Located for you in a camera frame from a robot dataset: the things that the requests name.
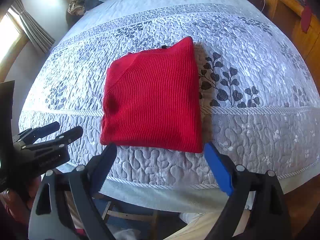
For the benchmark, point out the window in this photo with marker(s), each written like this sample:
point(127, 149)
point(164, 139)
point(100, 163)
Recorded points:
point(10, 37)

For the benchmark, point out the person's left hand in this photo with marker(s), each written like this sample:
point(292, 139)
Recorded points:
point(15, 197)

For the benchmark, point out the red knitted sweater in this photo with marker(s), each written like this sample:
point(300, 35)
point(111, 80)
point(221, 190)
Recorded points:
point(152, 97)

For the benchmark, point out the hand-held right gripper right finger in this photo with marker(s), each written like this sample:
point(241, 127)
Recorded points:
point(220, 167)

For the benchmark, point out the dark red hanging cloth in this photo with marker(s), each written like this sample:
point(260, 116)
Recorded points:
point(307, 18)

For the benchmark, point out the wooden desk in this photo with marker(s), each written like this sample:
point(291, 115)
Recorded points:
point(285, 15)

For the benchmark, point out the grey leaf-print quilt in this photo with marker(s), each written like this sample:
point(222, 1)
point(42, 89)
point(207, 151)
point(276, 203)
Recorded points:
point(250, 130)

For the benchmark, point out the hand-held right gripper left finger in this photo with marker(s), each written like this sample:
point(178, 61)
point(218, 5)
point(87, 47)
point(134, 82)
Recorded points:
point(105, 165)

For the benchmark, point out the grey curtain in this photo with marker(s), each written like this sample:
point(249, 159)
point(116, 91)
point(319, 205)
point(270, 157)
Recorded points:
point(35, 27)

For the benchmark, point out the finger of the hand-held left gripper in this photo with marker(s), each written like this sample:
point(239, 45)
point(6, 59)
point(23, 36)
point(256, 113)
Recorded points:
point(40, 131)
point(62, 136)

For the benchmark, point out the wooden stool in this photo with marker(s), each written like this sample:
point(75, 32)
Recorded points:
point(130, 216)

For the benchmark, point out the dark blue clothes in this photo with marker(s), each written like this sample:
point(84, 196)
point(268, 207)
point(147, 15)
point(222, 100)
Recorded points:
point(92, 1)

